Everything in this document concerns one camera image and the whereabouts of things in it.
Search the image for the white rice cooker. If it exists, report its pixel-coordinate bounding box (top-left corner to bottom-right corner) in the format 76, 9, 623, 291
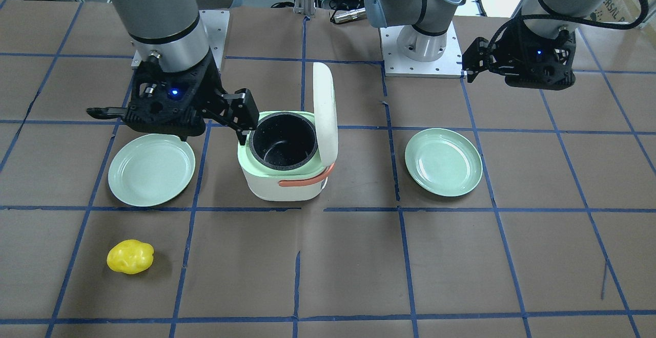
237, 62, 338, 202

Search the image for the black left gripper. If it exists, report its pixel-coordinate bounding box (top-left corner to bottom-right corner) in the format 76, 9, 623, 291
462, 20, 576, 91

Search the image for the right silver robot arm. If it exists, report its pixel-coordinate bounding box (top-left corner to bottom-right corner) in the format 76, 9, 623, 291
87, 0, 259, 146

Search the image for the yellow toy potato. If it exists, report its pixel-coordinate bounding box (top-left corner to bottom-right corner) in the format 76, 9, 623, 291
106, 239, 154, 274

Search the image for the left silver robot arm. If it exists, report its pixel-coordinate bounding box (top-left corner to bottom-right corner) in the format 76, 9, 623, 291
364, 0, 650, 91

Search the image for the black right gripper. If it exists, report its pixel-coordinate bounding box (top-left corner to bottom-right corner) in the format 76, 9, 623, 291
85, 51, 259, 146

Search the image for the green plate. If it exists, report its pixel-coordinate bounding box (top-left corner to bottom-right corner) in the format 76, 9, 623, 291
404, 128, 483, 197
108, 134, 195, 207

